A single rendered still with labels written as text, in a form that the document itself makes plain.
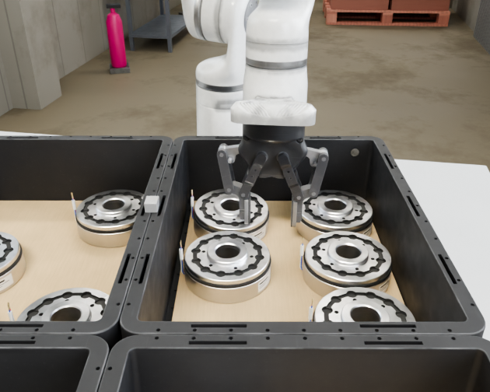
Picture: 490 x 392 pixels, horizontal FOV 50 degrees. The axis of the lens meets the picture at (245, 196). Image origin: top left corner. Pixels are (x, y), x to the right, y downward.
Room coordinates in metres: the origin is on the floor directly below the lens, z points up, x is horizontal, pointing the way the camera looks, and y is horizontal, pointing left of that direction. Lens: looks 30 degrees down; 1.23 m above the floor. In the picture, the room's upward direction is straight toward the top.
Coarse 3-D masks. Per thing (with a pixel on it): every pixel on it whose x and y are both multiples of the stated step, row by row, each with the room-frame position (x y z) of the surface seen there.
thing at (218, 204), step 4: (224, 196) 0.64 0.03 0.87; (228, 196) 0.64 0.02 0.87; (232, 196) 0.64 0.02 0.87; (236, 196) 0.64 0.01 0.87; (216, 200) 0.62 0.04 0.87; (220, 200) 0.62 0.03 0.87; (224, 200) 0.63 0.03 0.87; (228, 200) 0.63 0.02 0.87; (232, 200) 0.63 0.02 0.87; (236, 200) 0.63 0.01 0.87; (216, 204) 0.61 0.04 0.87; (220, 204) 0.62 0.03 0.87; (216, 208) 0.60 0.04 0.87; (220, 208) 0.60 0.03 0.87; (216, 212) 0.60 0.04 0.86; (220, 212) 0.60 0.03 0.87; (224, 212) 0.59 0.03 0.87; (228, 212) 0.60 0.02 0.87; (232, 212) 0.60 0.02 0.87; (236, 212) 0.60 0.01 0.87; (224, 216) 0.59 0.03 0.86; (228, 216) 0.59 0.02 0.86; (232, 216) 0.59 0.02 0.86; (236, 216) 0.59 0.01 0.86
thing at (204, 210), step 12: (216, 192) 0.65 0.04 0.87; (204, 204) 0.63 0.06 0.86; (252, 204) 0.63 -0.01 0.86; (264, 204) 0.63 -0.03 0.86; (204, 216) 0.59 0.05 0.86; (216, 216) 0.59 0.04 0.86; (252, 216) 0.60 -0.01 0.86; (264, 216) 0.60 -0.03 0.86; (216, 228) 0.57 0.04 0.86; (228, 228) 0.57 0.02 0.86; (240, 228) 0.57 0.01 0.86; (252, 228) 0.57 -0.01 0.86
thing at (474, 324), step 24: (384, 144) 0.68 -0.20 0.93; (168, 168) 0.60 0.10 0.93; (168, 192) 0.54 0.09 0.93; (408, 192) 0.54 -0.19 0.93; (144, 240) 0.44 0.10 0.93; (432, 240) 0.44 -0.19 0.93; (144, 264) 0.40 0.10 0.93; (144, 288) 0.36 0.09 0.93; (456, 288) 0.36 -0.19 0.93; (480, 312) 0.33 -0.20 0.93; (480, 336) 0.31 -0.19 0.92
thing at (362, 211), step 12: (324, 192) 0.66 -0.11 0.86; (336, 192) 0.66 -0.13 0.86; (348, 192) 0.66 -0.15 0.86; (312, 204) 0.63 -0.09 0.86; (360, 204) 0.63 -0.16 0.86; (312, 216) 0.59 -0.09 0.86; (324, 216) 0.59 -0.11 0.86; (348, 216) 0.59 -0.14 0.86; (360, 216) 0.60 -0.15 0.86; (324, 228) 0.57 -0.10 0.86; (336, 228) 0.57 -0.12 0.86; (348, 228) 0.57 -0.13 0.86
